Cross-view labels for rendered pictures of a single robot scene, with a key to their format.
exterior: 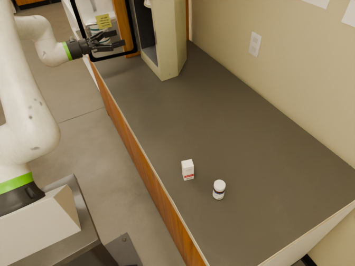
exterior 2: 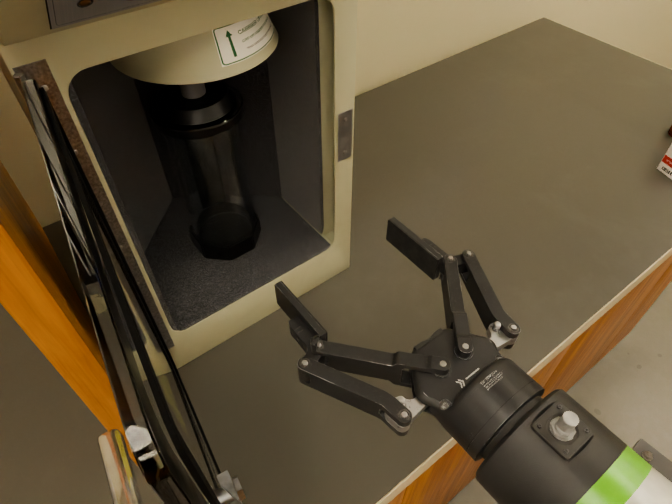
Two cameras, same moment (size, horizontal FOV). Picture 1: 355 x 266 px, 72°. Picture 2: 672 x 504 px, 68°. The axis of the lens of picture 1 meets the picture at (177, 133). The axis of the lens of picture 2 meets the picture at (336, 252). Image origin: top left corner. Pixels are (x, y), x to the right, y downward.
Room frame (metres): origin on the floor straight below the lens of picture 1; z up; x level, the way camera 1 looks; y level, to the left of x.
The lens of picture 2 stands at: (1.35, 0.58, 1.56)
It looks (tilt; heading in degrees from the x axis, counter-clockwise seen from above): 48 degrees down; 258
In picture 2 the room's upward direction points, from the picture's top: straight up
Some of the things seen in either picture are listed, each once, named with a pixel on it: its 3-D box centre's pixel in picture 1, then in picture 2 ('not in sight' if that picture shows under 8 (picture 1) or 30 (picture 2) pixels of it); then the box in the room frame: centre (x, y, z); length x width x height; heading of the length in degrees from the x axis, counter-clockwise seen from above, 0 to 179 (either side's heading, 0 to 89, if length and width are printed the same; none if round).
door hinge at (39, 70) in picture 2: (134, 20); (119, 252); (1.49, 0.21, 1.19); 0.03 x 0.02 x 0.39; 25
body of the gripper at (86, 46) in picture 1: (89, 45); (466, 383); (1.21, 0.42, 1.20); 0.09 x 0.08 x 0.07; 115
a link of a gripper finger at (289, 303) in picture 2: (110, 34); (300, 316); (1.33, 0.33, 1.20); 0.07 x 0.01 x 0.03; 115
